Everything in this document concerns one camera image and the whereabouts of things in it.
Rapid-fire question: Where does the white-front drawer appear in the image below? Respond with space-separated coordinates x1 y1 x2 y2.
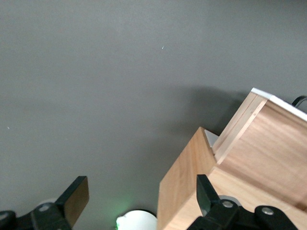
212 87 307 211

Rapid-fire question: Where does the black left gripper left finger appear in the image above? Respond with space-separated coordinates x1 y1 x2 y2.
30 175 90 230

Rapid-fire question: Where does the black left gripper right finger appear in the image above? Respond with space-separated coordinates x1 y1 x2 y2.
188 174 241 230

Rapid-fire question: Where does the wooden drawer cabinet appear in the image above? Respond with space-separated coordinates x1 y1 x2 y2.
156 126 307 230

